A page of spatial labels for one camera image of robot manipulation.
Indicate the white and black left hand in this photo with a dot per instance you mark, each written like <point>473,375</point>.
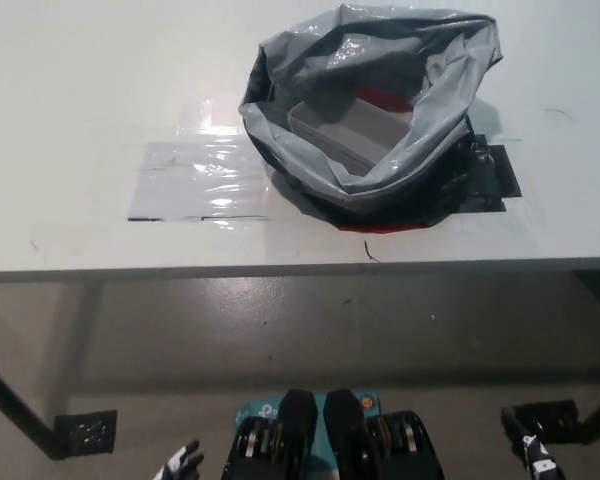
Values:
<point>180,465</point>

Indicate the white and black right hand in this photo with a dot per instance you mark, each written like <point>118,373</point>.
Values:
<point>537,460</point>

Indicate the grey and black plastic bag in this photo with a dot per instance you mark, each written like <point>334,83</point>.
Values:
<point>430,150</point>

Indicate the grey rectangular plastic basket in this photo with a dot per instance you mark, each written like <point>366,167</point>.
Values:
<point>360,140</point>

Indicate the black floor plate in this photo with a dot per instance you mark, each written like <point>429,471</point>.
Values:
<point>547,420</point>
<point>87,432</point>

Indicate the small dark thread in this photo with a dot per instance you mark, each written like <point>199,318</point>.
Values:
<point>369,251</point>

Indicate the clear tape patch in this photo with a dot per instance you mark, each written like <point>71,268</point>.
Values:
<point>190,185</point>

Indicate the black tape patch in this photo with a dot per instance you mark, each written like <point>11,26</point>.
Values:
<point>500,175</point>

